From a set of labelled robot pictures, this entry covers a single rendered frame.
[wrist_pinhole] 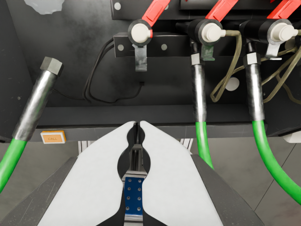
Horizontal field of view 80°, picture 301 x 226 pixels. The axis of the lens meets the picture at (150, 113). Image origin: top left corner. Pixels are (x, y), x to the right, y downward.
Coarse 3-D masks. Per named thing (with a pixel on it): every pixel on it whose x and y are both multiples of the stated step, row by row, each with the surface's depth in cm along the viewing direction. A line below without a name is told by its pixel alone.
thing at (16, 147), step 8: (16, 144) 19; (24, 144) 19; (8, 152) 19; (16, 152) 19; (8, 160) 18; (16, 160) 19; (0, 168) 18; (8, 168) 18; (0, 176) 18; (8, 176) 18; (0, 184) 18; (0, 192) 18
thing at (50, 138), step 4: (44, 132) 43; (44, 136) 43; (48, 136) 43; (52, 136) 43; (56, 136) 43; (60, 136) 43; (64, 136) 44; (44, 140) 44; (48, 140) 44; (52, 140) 44; (56, 140) 44; (60, 140) 44
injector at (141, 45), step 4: (136, 20) 20; (140, 20) 20; (144, 20) 20; (132, 24) 20; (144, 24) 21; (148, 24) 20; (148, 28) 20; (128, 32) 20; (152, 32) 20; (128, 36) 21; (132, 40) 21; (148, 40) 21; (136, 44) 21; (140, 44) 21; (144, 44) 21
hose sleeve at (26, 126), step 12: (48, 72) 20; (36, 84) 20; (48, 84) 20; (36, 96) 20; (48, 96) 21; (24, 108) 20; (36, 108) 20; (24, 120) 19; (36, 120) 20; (24, 132) 19
